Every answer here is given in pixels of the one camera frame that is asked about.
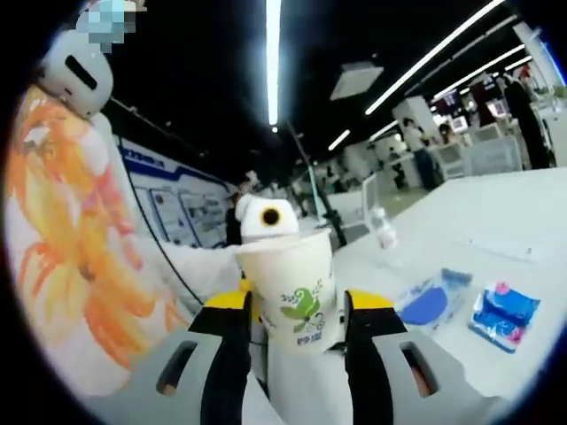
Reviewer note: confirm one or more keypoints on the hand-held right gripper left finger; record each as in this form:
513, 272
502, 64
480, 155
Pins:
221, 354

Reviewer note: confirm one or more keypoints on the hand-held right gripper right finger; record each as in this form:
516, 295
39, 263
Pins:
376, 367

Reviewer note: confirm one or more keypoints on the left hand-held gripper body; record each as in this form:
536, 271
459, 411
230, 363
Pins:
259, 226

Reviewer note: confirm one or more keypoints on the white paper cup green print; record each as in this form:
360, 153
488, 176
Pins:
297, 288

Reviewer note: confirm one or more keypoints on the blue mouse pad package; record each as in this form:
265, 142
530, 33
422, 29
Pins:
432, 301

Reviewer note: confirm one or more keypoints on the clear plastic bottle red label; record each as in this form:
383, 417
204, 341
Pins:
386, 234

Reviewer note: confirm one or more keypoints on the blue pink tissue packet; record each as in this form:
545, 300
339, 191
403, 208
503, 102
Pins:
502, 316

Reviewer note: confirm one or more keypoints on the black stand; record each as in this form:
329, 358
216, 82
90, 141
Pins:
321, 195

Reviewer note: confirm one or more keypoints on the ceiling light strip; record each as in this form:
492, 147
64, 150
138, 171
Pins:
273, 62
434, 57

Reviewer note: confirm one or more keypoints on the ceiling vent panel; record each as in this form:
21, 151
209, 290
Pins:
356, 80

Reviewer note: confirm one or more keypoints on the white shirt with orange print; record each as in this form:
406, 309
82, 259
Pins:
66, 248

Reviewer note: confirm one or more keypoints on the white table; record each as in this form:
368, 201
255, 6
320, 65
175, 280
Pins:
487, 212

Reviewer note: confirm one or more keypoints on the white worn device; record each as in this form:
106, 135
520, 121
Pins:
75, 75

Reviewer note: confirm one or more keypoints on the wall poster board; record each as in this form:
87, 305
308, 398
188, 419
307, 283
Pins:
177, 208

